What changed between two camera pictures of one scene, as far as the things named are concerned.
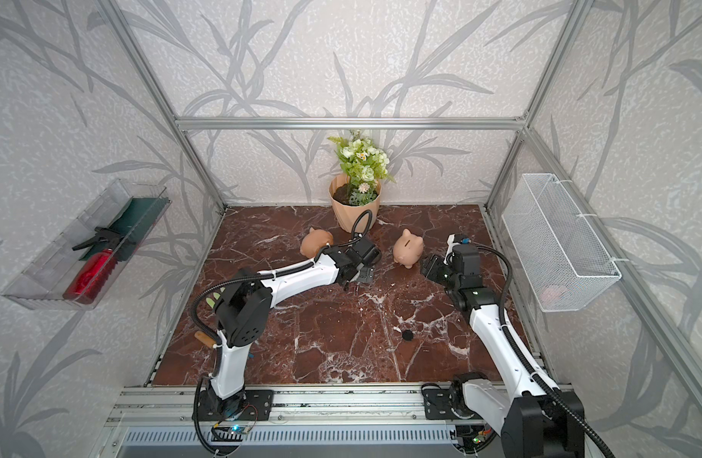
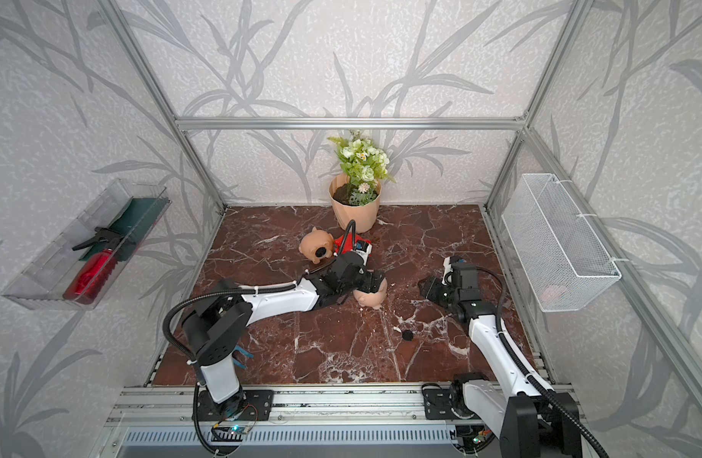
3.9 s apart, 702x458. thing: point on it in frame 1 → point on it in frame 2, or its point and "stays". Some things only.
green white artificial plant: (362, 167) stays
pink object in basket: (549, 295) stays
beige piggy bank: (316, 239) stays
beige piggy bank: (407, 248) → (372, 300)
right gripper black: (432, 267) → (430, 288)
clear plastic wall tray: (79, 268) stays
